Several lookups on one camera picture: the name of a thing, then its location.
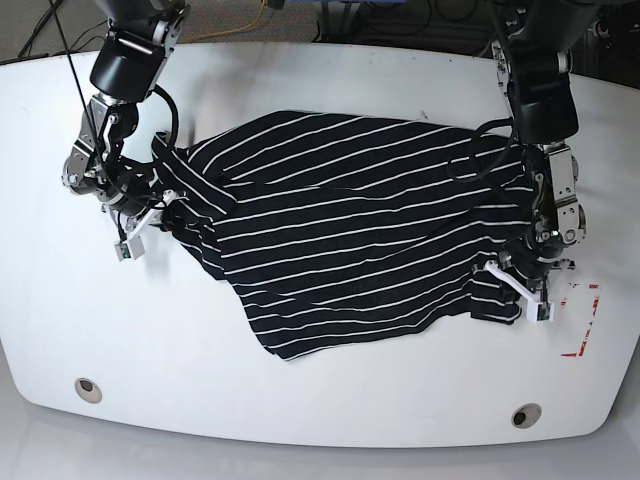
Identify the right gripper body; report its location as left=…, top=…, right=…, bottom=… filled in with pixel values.
left=101, top=189, right=187, bottom=245

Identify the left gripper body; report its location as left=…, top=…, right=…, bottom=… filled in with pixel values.
left=472, top=252, right=575, bottom=314

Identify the black white striped t-shirt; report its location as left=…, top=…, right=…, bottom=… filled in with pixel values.
left=151, top=111, right=533, bottom=361

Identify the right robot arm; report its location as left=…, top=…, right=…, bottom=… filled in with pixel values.
left=61, top=1, right=190, bottom=260

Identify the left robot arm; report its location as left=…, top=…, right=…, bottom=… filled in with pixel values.
left=471, top=1, right=601, bottom=324

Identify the red tape rectangle marking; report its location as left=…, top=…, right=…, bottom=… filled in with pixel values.
left=556, top=282, right=602, bottom=358

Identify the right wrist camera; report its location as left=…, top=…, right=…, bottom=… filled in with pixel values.
left=114, top=236, right=145, bottom=261

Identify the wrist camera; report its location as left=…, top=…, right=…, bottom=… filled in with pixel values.
left=114, top=236, right=145, bottom=261
left=525, top=300, right=555, bottom=323

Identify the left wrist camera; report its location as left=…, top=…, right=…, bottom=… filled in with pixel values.
left=525, top=300, right=555, bottom=323

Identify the right table cable grommet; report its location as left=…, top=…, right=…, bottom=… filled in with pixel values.
left=511, top=403, right=542, bottom=429

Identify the table cable grommet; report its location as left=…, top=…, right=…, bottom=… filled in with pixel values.
left=511, top=403, right=542, bottom=429
left=74, top=378, right=103, bottom=404

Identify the left table cable grommet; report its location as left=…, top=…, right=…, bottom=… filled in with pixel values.
left=74, top=378, right=103, bottom=404

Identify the yellow floor cable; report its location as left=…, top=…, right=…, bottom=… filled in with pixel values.
left=182, top=0, right=266, bottom=44

